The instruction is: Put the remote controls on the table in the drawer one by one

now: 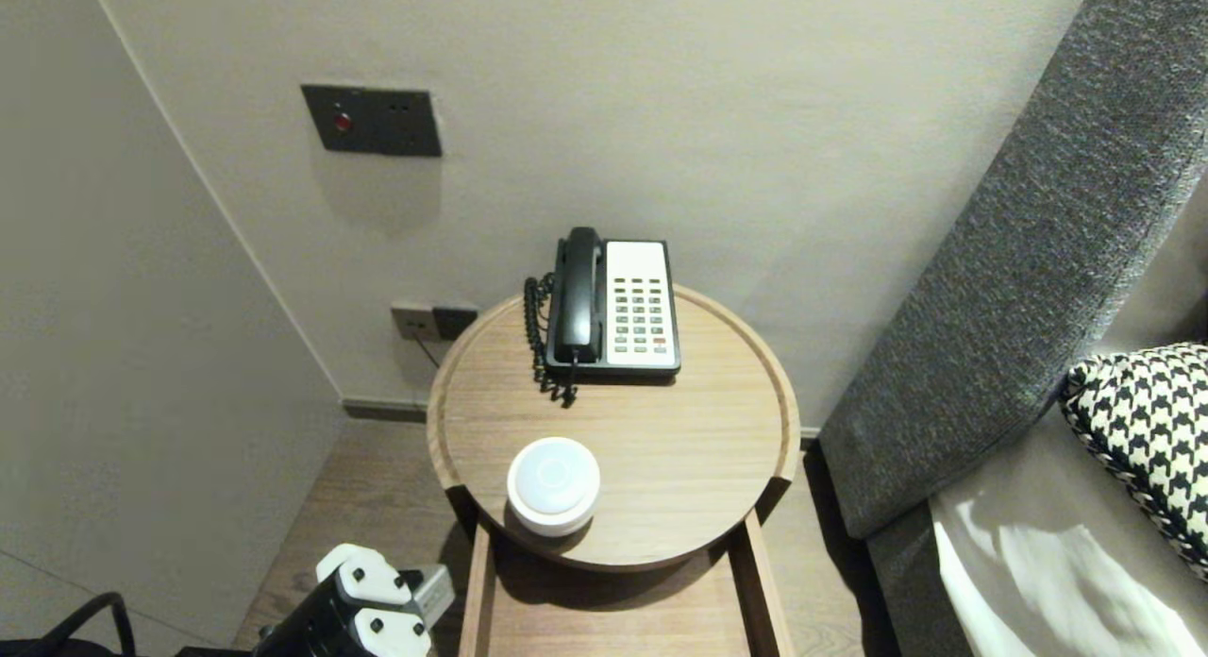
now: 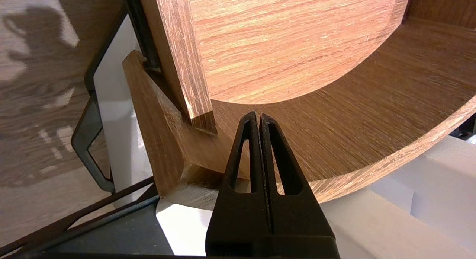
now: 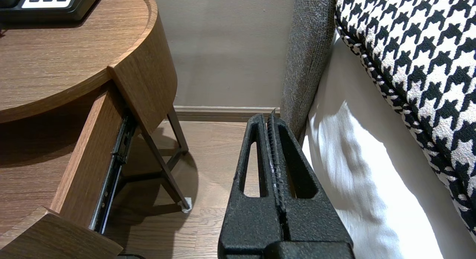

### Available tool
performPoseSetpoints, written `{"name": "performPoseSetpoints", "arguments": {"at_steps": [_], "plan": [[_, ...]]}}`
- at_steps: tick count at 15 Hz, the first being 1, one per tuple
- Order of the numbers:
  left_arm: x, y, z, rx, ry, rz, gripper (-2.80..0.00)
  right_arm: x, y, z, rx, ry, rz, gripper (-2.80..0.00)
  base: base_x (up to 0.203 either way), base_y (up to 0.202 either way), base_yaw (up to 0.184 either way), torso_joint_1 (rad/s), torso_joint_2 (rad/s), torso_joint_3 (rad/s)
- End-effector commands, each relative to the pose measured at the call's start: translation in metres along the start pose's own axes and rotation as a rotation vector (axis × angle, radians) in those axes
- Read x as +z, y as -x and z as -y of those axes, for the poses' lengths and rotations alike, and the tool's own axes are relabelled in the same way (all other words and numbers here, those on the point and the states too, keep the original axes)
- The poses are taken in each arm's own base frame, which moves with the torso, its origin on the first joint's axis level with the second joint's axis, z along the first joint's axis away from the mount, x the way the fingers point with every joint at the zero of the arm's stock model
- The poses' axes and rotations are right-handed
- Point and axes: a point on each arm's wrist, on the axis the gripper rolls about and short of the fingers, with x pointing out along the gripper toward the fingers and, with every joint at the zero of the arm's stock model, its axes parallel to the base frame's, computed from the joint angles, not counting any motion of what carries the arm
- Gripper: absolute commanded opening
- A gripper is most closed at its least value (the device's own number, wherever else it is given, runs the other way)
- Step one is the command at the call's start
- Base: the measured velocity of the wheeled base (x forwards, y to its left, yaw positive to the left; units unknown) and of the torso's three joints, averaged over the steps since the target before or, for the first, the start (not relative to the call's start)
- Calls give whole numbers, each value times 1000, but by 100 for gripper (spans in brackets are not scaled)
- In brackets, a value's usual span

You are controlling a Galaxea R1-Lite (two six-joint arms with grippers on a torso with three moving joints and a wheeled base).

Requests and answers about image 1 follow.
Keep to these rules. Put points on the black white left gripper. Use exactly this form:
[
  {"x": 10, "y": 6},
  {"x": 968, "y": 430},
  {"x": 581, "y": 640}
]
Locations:
[{"x": 363, "y": 591}]

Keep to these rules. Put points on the white round puck device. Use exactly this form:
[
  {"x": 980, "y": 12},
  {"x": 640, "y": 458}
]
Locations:
[{"x": 553, "y": 484}]

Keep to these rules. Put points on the round wooden nightstand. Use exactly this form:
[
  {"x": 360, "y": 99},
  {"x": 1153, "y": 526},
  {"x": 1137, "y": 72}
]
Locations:
[{"x": 613, "y": 619}]

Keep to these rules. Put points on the round wooden side table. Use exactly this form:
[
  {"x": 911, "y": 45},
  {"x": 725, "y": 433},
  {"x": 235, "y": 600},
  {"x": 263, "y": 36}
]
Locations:
[{"x": 661, "y": 430}]

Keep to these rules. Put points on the black telephone handset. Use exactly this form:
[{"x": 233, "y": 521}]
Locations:
[{"x": 578, "y": 298}]

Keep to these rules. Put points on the black and white telephone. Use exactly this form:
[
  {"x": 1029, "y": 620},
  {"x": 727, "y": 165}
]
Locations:
[{"x": 637, "y": 298}]

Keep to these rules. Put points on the white bed sheet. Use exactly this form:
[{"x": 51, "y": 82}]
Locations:
[{"x": 1057, "y": 563}]

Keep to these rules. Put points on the grey fabric headboard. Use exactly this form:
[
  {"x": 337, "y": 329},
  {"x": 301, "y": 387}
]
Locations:
[{"x": 1000, "y": 308}]

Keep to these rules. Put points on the black white houndstooth pillow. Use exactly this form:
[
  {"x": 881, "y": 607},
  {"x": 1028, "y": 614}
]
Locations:
[{"x": 1151, "y": 430}]

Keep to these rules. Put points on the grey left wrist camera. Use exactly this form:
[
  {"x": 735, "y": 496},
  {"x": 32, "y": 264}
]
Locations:
[{"x": 432, "y": 593}]

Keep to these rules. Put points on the beige wall outlet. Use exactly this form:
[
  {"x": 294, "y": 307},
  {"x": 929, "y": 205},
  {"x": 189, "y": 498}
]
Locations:
[{"x": 412, "y": 322}]

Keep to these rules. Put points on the dark wall outlet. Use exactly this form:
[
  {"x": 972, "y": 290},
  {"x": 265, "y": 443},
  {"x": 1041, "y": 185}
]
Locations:
[{"x": 457, "y": 320}]

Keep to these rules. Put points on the dark wall switch panel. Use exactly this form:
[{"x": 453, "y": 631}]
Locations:
[{"x": 377, "y": 121}]

